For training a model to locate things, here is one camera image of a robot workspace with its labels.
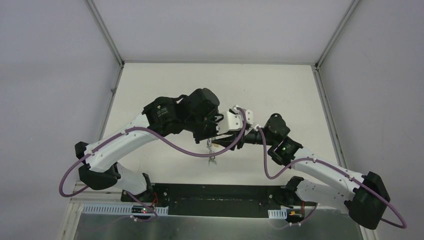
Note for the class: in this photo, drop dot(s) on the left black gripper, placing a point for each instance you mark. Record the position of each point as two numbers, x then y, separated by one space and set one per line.
201 133

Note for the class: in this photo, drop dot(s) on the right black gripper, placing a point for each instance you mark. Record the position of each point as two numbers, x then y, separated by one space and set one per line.
225 142

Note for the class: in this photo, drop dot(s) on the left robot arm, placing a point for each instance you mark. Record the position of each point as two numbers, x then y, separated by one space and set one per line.
196 113

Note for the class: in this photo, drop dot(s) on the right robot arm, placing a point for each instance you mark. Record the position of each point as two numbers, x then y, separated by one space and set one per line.
363 197

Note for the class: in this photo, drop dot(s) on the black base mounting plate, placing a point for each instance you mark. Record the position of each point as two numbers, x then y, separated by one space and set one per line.
209 200

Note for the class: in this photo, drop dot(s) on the right controller board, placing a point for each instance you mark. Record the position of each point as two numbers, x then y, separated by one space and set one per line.
295 215

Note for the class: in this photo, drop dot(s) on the controller board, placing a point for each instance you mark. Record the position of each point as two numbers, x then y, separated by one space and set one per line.
139 209
295 215

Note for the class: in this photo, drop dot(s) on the left controller board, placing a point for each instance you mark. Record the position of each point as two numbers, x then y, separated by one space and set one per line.
139 209

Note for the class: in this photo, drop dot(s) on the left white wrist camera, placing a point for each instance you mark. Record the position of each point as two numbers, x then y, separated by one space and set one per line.
232 121

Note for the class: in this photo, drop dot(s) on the aluminium frame rail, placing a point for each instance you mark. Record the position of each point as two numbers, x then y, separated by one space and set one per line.
107 215

